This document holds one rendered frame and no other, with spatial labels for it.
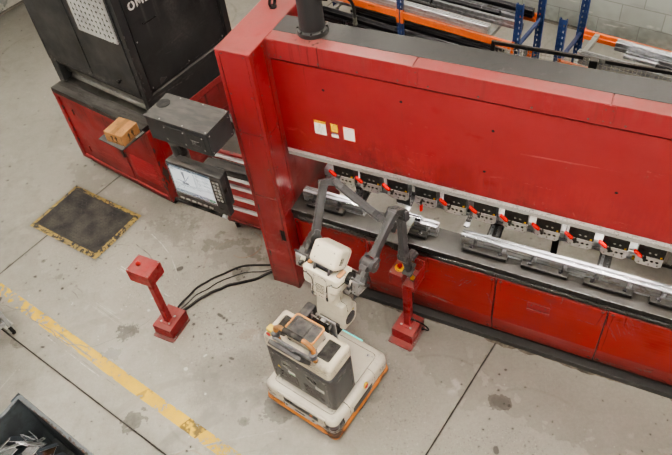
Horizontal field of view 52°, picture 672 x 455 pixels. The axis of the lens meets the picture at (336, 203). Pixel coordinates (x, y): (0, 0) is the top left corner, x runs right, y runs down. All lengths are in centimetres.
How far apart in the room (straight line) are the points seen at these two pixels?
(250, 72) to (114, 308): 268
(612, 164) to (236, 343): 312
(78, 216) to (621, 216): 483
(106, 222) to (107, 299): 91
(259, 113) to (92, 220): 287
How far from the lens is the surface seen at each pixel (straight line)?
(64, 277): 652
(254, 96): 435
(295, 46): 421
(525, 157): 410
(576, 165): 405
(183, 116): 442
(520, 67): 392
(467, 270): 483
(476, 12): 599
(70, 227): 690
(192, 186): 470
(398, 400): 515
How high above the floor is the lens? 457
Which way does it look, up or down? 46 degrees down
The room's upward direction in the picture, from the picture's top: 8 degrees counter-clockwise
